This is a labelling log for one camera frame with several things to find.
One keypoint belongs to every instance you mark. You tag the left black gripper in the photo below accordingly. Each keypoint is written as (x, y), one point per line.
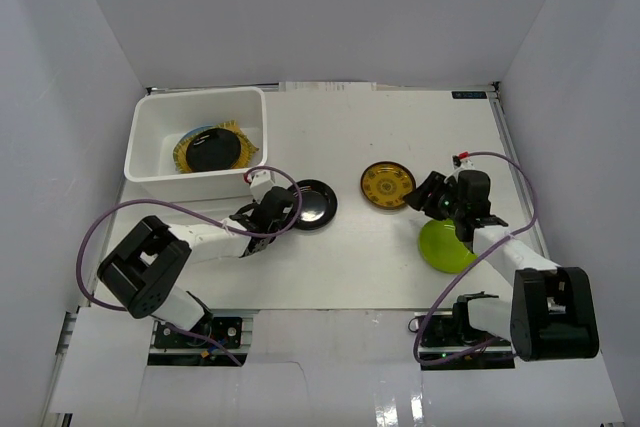
(282, 202)

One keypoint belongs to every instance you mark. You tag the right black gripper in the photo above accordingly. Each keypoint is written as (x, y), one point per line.
(435, 184)

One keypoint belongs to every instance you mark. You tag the black plate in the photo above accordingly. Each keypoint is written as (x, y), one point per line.
(212, 150)
(319, 205)

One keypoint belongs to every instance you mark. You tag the yellow patterned plate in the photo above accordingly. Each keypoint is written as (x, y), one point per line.
(385, 184)

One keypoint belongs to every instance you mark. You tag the blue plate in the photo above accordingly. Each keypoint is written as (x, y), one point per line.
(194, 133)

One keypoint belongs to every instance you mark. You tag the white plastic bin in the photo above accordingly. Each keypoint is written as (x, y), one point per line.
(160, 121)

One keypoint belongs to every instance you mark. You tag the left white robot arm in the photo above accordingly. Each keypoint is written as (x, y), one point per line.
(142, 271)

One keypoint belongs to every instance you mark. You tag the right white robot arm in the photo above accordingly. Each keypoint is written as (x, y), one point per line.
(550, 315)

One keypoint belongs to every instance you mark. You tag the green plate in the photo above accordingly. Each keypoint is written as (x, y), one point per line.
(440, 248)

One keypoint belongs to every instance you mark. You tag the papers at back edge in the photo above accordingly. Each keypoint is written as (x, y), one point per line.
(327, 86)

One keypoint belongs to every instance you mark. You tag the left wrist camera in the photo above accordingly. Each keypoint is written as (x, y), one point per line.
(260, 183)

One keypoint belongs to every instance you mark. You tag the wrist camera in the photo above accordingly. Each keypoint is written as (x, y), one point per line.
(260, 183)
(461, 162)

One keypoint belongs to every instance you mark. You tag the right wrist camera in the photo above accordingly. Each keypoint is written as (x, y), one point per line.
(461, 162)

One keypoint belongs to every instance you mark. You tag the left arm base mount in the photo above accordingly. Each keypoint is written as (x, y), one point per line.
(220, 341)

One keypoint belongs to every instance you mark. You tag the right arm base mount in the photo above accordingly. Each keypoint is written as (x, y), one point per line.
(442, 339)

